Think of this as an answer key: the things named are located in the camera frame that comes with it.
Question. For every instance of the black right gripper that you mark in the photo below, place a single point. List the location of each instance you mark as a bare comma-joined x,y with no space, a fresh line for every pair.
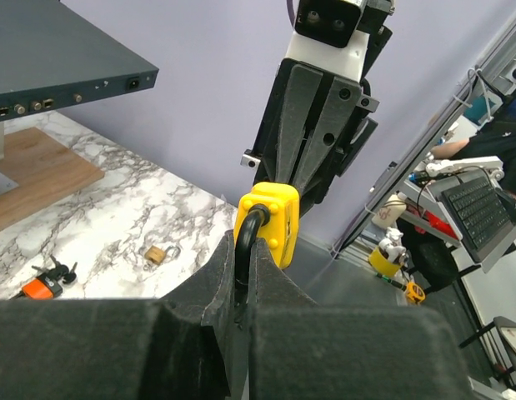
313,127

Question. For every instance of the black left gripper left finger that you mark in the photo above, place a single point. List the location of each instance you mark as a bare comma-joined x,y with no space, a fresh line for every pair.
178,346

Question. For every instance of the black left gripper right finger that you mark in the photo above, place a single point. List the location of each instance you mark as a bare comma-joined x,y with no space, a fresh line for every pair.
302,350

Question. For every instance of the yellow padlock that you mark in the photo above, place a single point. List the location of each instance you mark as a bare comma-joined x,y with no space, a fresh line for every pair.
269,211

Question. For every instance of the orange padlock black keys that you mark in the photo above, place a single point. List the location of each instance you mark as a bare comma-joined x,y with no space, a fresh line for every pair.
60,271

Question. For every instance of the small brass padlock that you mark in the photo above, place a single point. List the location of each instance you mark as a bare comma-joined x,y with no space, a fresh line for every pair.
157,255

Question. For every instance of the yellow cup with figurine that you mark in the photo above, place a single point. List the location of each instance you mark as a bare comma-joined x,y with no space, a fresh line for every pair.
390,255

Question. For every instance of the red object on shelf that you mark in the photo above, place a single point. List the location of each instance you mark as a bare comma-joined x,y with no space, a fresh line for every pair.
440,225

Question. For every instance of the person in black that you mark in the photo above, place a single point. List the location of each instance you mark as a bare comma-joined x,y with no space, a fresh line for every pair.
490,142

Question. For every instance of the black keyboard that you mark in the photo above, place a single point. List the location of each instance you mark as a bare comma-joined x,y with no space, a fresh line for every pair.
478,212

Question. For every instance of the wooden board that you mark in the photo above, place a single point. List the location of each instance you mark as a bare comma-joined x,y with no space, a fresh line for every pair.
45,172

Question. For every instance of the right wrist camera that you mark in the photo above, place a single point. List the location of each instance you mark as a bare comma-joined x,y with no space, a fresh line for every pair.
344,38

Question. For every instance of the dark teal network switch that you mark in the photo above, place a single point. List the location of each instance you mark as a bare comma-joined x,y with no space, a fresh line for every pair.
52,58

